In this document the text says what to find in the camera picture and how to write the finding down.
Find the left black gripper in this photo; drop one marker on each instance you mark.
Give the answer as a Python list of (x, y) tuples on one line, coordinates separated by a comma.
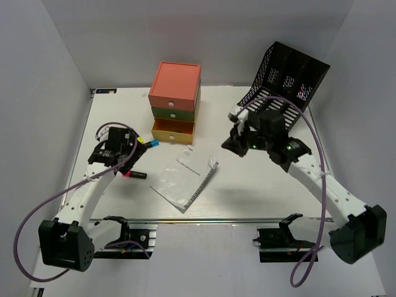
[(138, 153)]

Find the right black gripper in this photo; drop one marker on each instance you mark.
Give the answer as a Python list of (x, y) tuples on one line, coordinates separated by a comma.
[(235, 143)]

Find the black pink highlighter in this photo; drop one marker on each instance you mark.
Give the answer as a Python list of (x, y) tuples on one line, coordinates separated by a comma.
[(136, 174)]

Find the black blue highlighter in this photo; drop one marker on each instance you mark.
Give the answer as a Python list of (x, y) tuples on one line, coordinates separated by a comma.
[(151, 144)]

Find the green drawer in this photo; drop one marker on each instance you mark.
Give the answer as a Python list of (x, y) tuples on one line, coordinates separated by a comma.
[(178, 115)]

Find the yellow bottom drawer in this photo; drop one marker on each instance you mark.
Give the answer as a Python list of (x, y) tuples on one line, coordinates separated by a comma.
[(167, 130)]

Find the white safety instructions booklet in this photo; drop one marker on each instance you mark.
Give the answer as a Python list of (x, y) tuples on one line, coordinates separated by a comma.
[(185, 178)]

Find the orange top drawer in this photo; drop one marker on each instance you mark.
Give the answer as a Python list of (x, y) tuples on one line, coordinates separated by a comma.
[(175, 86)]

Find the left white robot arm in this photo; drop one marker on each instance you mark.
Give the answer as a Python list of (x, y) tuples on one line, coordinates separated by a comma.
[(69, 241)]

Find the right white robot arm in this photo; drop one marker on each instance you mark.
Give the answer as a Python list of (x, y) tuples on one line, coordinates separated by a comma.
[(355, 228)]

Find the black label sticker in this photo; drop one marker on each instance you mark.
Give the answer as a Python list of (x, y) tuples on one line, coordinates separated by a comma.
[(105, 90)]

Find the black file organizer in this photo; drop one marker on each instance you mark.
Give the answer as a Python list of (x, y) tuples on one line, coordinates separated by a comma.
[(288, 73)]

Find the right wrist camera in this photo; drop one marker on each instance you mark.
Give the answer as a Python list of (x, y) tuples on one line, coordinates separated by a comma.
[(238, 114)]

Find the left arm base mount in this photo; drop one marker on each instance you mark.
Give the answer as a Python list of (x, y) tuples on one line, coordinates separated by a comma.
[(130, 239)]

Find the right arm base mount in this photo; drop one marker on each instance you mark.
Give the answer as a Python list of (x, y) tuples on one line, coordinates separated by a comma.
[(274, 245)]

